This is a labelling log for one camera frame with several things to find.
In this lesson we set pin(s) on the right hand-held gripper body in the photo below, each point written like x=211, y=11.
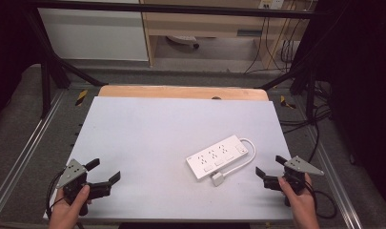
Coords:
x=297, y=168

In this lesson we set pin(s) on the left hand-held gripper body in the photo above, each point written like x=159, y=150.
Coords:
x=74, y=181

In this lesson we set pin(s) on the white power strip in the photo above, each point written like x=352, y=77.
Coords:
x=216, y=157

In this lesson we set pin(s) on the person's left hand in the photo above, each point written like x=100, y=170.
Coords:
x=65, y=214

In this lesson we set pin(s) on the person's right hand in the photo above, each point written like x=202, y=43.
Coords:
x=303, y=208

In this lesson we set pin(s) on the white plug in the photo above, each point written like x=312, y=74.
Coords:
x=217, y=179

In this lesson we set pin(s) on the wooden board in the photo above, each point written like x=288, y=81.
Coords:
x=181, y=92

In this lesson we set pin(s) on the dark curtain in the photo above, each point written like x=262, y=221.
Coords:
x=362, y=79
x=6, y=47

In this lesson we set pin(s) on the white cabinet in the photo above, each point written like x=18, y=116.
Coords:
x=92, y=35

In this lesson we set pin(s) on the grey chair base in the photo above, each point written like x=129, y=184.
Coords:
x=182, y=40

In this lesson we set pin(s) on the light wooden desk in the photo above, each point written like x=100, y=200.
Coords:
x=206, y=22

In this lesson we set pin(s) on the aluminium rail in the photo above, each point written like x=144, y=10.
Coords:
x=28, y=143
x=336, y=181

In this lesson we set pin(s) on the white wall socket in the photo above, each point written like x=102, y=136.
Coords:
x=271, y=4

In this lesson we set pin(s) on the black metal frame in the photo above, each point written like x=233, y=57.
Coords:
x=181, y=9

